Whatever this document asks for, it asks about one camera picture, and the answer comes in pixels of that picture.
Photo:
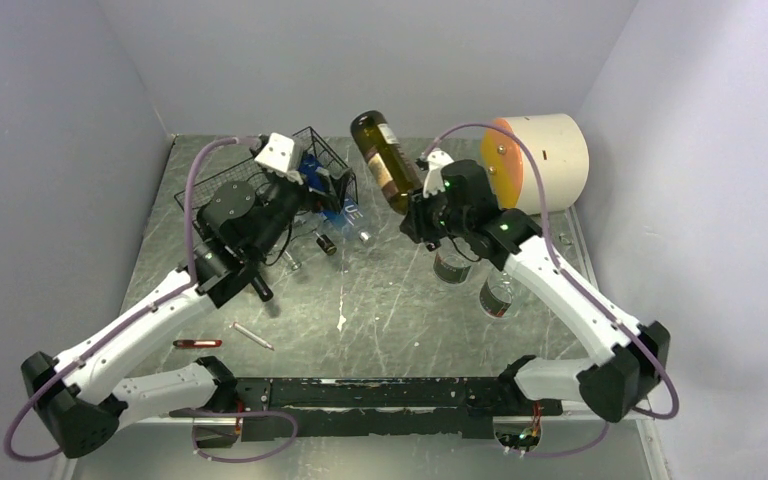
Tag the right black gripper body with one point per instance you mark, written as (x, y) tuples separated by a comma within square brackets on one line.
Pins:
[(429, 216)]

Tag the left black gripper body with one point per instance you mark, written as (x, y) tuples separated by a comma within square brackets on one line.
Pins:
[(289, 197)]

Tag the clear square liquor bottle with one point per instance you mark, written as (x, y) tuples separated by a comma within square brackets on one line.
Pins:
[(321, 239)]

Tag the clear round bottle silver cap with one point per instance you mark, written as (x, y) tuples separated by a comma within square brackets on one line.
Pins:
[(452, 269)]

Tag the dark wine bottle white neck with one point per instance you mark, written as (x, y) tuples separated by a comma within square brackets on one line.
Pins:
[(396, 177)]

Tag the dark green wine bottle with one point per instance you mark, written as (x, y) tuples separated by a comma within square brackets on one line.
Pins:
[(261, 287)]

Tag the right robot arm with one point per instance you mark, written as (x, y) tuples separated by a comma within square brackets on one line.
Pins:
[(625, 358)]

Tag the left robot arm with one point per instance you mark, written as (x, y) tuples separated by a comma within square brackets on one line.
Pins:
[(87, 393)]

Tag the clear round bottle dark label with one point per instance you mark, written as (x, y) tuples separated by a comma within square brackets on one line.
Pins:
[(497, 294)]

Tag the white pen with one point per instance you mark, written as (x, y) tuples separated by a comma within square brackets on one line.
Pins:
[(252, 336)]

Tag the cream cylinder orange face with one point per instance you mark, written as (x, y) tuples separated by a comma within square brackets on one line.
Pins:
[(561, 153)]

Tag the red pen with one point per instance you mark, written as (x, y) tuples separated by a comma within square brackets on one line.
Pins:
[(196, 344)]

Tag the black wire wine rack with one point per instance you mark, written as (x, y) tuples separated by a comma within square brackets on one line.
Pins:
[(242, 206)]

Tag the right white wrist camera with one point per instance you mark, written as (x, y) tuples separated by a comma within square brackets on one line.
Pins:
[(432, 164)]

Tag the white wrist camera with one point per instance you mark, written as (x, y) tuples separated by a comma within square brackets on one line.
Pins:
[(432, 164), (281, 155)]

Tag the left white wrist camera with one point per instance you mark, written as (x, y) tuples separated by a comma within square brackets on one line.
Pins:
[(281, 155)]

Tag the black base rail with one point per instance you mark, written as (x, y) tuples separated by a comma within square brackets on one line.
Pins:
[(273, 408)]

